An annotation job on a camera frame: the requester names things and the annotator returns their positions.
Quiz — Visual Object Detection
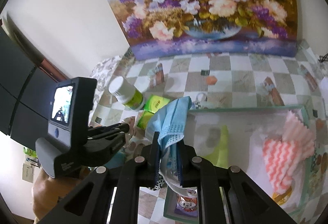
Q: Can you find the green tissue pack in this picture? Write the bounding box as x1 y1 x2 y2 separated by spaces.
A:
143 95 170 114
136 111 154 130

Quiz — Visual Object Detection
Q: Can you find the purple baby wipes pack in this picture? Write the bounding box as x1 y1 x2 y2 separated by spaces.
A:
174 188 198 215

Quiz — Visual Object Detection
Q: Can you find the person's left forearm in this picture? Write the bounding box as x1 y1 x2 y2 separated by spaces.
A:
31 168 88 224

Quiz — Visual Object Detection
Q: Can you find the dark cabinet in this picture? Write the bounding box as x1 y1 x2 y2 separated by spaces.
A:
0 27 62 137

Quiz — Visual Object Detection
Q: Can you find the clear plastic storage box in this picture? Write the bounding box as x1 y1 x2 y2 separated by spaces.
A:
164 105 321 222

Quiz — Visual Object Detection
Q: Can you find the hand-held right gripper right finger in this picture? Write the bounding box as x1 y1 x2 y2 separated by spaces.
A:
179 142 293 224

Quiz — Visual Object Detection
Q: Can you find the blue face mask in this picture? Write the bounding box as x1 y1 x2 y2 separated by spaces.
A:
146 96 192 178

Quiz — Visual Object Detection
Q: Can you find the yellow round packet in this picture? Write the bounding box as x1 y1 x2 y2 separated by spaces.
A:
272 183 295 205

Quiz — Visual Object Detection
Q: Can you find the flower painting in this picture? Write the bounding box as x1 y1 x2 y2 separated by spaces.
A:
97 0 299 61

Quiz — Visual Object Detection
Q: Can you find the white pill bottle green label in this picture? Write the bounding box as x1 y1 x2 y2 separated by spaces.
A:
108 76 144 111

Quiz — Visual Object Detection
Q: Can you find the brown wooden trim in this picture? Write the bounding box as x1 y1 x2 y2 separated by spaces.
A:
38 57 70 81

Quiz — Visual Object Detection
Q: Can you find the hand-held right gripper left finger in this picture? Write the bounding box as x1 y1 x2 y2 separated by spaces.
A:
33 140 161 224

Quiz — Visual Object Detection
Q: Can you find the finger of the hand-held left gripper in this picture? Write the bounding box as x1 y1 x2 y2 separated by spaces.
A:
88 122 131 137
84 132 126 163

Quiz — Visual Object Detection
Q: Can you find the grey floral tablecloth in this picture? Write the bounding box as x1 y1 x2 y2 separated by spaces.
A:
90 55 123 109

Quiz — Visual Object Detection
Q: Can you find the checkered printed tablecloth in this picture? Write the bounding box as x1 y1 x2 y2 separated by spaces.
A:
87 40 328 224

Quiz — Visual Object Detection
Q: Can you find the lime green cloth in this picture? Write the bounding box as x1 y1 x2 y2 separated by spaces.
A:
202 125 229 167

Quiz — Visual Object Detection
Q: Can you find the pink white fluffy cloth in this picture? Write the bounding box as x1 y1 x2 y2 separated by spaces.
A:
262 111 315 189

